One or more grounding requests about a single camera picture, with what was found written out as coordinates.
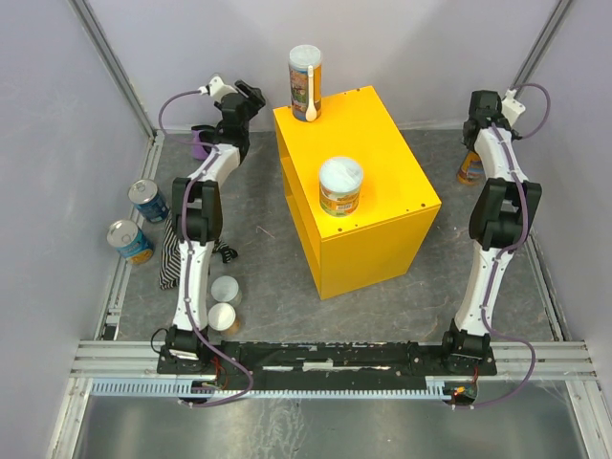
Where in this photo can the tall porridge can with spoon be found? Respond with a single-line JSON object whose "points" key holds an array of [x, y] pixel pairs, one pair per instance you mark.
{"points": [[305, 70]]}

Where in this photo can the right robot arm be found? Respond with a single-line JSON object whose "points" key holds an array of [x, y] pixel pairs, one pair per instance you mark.
{"points": [[499, 225]]}

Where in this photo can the yellow cabinet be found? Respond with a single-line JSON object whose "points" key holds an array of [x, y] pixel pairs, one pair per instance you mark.
{"points": [[397, 203]]}

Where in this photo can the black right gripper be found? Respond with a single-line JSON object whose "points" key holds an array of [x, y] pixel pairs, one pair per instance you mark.
{"points": [[481, 102]]}

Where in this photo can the white slotted cable duct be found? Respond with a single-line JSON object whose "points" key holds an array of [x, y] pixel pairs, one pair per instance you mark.
{"points": [[193, 389]]}

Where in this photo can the purple black pouch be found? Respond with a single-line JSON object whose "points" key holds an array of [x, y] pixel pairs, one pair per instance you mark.
{"points": [[201, 136]]}

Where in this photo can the clear jar orange contents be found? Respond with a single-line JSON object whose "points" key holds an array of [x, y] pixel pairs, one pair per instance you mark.
{"points": [[222, 318]]}

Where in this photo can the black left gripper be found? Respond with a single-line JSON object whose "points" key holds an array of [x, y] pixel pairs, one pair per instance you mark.
{"points": [[253, 94]]}

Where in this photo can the blue tin can upper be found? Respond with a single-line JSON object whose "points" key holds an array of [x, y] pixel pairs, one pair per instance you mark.
{"points": [[148, 200]]}

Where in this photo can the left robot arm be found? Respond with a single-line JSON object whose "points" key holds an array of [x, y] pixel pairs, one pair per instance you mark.
{"points": [[197, 219]]}

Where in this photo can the wide yellow label can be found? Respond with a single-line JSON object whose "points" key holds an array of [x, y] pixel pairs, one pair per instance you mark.
{"points": [[340, 179]]}

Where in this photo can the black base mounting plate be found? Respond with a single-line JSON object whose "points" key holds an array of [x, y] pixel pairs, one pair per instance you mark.
{"points": [[319, 365]]}

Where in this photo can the blue yellow tin can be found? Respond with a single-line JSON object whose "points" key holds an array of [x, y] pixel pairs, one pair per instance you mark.
{"points": [[126, 237]]}

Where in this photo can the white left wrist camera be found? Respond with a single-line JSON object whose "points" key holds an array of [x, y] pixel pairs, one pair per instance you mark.
{"points": [[216, 88]]}

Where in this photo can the black white striped cloth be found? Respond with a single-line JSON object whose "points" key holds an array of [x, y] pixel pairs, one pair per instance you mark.
{"points": [[169, 272]]}

